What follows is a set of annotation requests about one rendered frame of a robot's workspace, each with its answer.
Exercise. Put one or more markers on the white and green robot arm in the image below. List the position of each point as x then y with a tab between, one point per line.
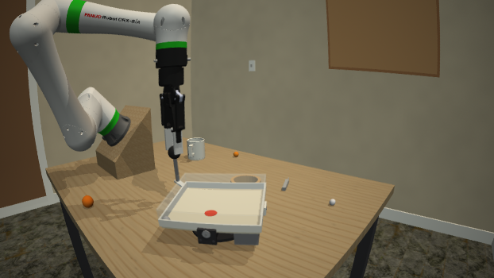
31	34

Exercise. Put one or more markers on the orange ball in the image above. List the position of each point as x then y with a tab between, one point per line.
87	201

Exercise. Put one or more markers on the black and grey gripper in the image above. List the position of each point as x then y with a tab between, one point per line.
172	77

